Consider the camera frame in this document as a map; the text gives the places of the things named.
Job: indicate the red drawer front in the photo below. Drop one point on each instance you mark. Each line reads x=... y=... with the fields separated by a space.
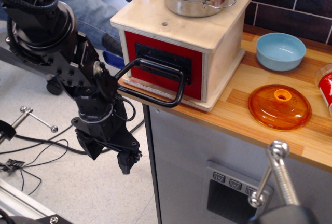
x=192 y=90

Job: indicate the metal clamp screw left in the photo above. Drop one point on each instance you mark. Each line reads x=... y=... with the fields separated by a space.
x=8 y=131

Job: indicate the orange transparent pot lid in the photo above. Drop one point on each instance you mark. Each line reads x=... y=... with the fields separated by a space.
x=279 y=107

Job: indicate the red white cup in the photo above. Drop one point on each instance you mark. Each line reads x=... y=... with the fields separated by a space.
x=323 y=82

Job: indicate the aluminium frame rail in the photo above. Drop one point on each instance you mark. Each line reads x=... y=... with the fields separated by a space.
x=21 y=208

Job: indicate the grey toy kitchen cabinet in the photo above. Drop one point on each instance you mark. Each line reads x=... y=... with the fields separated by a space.
x=205 y=165

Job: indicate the metal clamp screw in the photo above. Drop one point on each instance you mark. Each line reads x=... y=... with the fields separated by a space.
x=290 y=211
x=8 y=131

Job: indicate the black metal drawer handle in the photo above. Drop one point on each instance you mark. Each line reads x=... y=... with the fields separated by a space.
x=163 y=64

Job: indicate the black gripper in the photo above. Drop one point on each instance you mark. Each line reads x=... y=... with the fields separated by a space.
x=109 y=130

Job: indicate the light wooden box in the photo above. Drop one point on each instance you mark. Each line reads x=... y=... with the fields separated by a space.
x=216 y=38

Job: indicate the light blue bowl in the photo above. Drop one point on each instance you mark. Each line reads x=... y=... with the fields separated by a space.
x=279 y=51

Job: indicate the person leg in jeans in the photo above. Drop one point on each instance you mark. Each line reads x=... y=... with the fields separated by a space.
x=93 y=19

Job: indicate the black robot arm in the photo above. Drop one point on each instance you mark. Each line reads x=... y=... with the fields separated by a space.
x=43 y=34

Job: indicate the metal clamp screw right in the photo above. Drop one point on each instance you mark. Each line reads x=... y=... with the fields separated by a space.
x=290 y=211

